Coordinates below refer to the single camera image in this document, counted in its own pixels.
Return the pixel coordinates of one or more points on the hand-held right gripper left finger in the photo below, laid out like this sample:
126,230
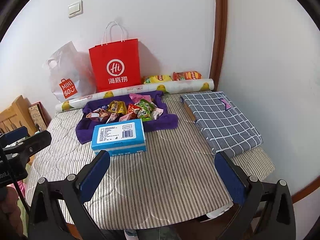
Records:
95,175

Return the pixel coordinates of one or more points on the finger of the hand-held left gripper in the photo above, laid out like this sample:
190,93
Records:
15,133
37,142

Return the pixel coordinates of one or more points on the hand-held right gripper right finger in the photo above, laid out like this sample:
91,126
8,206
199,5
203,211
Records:
230,177

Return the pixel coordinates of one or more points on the red pink candy packet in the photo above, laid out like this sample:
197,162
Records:
112,117

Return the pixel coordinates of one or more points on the bear print snack packet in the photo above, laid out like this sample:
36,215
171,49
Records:
96,112

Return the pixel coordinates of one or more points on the pale pink packet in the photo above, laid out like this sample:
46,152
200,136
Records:
156,113
127,118

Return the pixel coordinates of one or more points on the blue snack packet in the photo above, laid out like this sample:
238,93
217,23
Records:
104,107

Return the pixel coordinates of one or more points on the yellow snack packet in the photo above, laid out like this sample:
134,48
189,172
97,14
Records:
117,107

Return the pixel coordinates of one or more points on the red snack packet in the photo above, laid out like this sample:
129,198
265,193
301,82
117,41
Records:
132,110

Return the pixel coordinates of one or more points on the green snack packet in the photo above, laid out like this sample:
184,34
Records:
145,108

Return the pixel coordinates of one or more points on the magenta snack packet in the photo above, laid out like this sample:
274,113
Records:
135,97

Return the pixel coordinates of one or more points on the person's left hand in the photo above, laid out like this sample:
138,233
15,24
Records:
10,205

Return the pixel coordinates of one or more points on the patterned gift box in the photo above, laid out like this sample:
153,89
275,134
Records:
37,115

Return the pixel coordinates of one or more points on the purple towel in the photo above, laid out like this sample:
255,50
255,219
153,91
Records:
85,130

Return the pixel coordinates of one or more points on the blue box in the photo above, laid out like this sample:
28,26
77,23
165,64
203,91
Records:
117,132

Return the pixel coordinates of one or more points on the grey checked cloth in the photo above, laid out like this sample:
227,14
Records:
220,120

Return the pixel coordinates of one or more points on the striped quilt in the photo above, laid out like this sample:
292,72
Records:
162,180

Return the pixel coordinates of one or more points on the brown board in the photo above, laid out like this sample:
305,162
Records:
190,111

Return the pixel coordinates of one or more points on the wooden baseboard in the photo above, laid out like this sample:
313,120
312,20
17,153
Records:
306,196

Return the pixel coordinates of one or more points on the white plastic shopping bag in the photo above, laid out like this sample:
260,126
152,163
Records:
67,65

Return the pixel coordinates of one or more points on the rolled duck-print mat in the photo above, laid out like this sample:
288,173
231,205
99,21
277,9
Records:
180,86

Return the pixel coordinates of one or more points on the red chip bag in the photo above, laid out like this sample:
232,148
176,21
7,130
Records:
187,76

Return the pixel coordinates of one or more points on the yellow chip bag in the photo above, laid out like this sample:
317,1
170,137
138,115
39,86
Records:
157,79

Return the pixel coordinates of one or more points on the red paper bag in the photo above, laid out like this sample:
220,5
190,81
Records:
115,52

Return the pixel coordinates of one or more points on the white light switch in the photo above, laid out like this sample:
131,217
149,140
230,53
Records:
75,9

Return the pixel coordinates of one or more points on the wooden door frame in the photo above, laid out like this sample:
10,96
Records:
218,30

